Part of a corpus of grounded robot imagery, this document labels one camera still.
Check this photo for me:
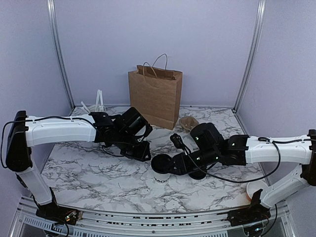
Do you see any aluminium frame post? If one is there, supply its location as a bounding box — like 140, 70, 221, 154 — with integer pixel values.
47, 0, 75, 111
234, 0, 267, 109

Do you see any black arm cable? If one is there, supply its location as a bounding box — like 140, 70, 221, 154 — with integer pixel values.
172, 134, 312, 184
0, 115, 139, 170

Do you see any white paper coffee cup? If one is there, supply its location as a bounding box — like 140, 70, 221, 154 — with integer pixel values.
153, 172, 170, 190

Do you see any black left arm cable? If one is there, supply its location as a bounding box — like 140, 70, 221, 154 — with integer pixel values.
0, 115, 139, 170

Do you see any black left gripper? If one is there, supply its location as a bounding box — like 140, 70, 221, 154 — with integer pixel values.
115, 130, 152, 162

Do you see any aluminium front rail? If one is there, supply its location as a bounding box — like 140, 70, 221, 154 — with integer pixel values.
9, 197, 297, 237

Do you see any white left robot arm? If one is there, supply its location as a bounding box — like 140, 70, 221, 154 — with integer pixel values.
2, 107, 153, 225

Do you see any left aluminium frame post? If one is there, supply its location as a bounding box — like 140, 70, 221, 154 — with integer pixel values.
47, 0, 75, 111

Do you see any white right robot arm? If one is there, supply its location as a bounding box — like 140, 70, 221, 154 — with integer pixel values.
156, 123, 316, 226

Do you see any black cup lid stack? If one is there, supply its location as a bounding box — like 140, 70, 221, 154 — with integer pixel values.
189, 172, 206, 180

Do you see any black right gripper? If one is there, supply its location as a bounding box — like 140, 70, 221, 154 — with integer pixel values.
164, 147, 220, 176

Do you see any brown paper bag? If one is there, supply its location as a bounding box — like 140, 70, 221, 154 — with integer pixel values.
128, 62, 183, 130

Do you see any brown cardboard cup carrier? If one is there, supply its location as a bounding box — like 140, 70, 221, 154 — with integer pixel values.
179, 117, 199, 132

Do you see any white orange paper cup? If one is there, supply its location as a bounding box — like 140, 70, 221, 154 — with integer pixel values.
246, 180, 268, 200

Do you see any right aluminium frame post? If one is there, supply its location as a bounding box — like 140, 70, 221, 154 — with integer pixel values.
234, 0, 267, 109

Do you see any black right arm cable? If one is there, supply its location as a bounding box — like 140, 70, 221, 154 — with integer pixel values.
172, 134, 312, 184

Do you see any white cup with stirrers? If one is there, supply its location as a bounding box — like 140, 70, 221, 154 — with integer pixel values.
80, 89, 105, 113

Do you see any black plastic cup lid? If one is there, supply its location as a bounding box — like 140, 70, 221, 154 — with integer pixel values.
151, 154, 171, 174

